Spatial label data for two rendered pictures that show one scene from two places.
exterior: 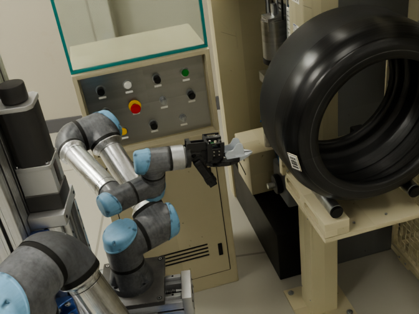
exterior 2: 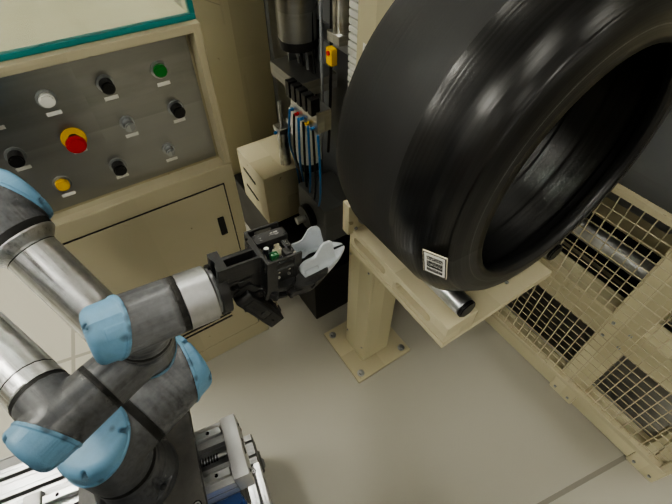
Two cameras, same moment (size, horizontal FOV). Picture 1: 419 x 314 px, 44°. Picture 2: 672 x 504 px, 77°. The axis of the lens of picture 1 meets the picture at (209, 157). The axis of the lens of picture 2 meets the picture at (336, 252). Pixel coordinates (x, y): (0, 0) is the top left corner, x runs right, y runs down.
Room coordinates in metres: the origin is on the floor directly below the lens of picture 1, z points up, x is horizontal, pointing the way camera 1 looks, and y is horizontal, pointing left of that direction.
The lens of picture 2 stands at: (0.99, 0.06, 1.62)
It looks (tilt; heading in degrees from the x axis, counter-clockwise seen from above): 49 degrees down; 337
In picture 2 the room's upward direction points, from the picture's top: straight up
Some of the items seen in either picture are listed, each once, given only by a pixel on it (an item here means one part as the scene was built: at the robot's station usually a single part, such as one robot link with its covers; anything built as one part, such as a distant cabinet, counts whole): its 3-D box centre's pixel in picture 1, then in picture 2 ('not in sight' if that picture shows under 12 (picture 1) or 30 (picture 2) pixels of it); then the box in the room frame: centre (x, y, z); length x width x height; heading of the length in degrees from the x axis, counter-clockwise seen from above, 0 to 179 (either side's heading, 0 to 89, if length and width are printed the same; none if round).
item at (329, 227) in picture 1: (314, 199); (407, 272); (1.50, -0.35, 0.84); 0.36 x 0.09 x 0.06; 10
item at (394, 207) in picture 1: (350, 198); (447, 258); (1.53, -0.49, 0.80); 0.37 x 0.36 x 0.02; 100
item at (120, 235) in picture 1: (124, 243); (107, 445); (1.35, 0.32, 0.88); 0.13 x 0.12 x 0.14; 122
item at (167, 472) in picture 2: (129, 270); (129, 468); (1.34, 0.32, 0.77); 0.15 x 0.15 x 0.10
